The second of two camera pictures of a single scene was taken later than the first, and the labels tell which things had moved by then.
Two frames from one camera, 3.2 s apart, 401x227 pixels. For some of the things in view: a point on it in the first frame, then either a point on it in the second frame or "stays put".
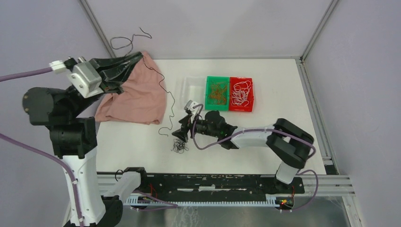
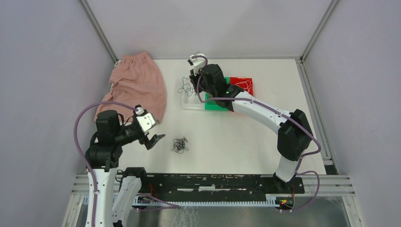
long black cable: [168, 91] -> [186, 87]
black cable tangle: [179, 146] stays put
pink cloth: [144, 100] stays put
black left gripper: [115, 69] -> [144, 138]
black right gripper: [187, 121] -> [195, 79]
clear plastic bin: [193, 88] stays put
